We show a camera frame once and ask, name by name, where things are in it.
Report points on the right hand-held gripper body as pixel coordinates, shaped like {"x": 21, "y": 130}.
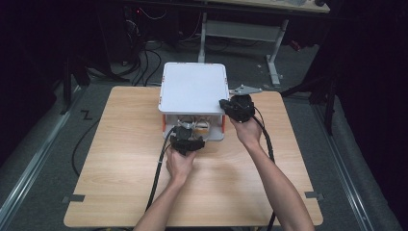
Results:
{"x": 243, "y": 107}

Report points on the person's right hand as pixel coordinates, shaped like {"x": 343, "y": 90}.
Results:
{"x": 248, "y": 133}

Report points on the small red object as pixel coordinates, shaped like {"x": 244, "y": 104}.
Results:
{"x": 295, "y": 45}

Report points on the grey metal floor rail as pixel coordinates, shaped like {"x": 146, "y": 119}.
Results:
{"x": 340, "y": 160}
{"x": 35, "y": 160}

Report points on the person's left hand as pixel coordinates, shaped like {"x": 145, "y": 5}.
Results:
{"x": 180, "y": 166}

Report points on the wooden desk white metal frame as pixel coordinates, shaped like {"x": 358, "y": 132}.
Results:
{"x": 240, "y": 30}

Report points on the black computer tower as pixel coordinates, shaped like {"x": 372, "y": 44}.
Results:
{"x": 120, "y": 32}

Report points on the black stand leg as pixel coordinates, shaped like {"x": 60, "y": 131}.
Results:
{"x": 327, "y": 96}
{"x": 66, "y": 86}

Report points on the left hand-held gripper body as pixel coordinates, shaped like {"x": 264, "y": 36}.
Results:
{"x": 182, "y": 141}

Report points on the white two-tier shoe rack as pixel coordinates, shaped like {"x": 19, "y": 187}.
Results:
{"x": 192, "y": 88}

